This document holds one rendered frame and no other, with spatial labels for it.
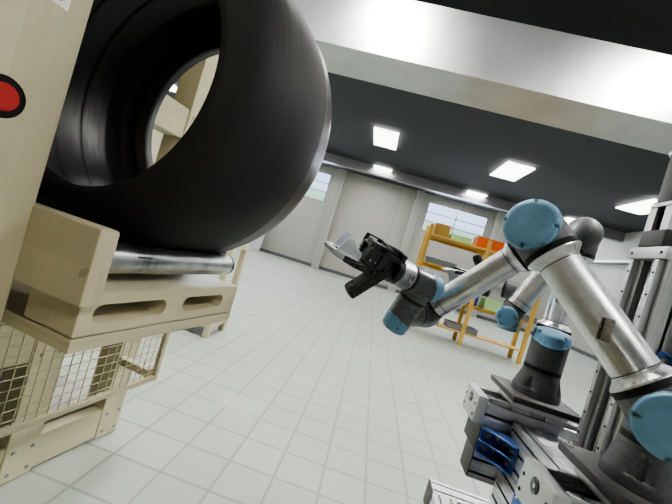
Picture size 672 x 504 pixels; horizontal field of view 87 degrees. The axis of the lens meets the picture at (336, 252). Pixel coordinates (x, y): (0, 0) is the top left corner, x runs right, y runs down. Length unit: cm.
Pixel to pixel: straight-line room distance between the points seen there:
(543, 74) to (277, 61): 364
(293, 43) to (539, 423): 129
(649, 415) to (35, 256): 95
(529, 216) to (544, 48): 341
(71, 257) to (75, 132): 54
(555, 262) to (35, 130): 89
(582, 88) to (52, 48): 399
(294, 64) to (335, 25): 351
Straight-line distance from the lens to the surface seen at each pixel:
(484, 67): 398
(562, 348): 141
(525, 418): 142
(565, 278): 86
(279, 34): 61
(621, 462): 101
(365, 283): 90
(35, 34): 57
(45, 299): 58
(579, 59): 428
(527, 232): 86
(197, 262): 71
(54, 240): 55
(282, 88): 58
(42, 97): 58
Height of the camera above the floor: 101
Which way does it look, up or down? 1 degrees down
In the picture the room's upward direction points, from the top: 17 degrees clockwise
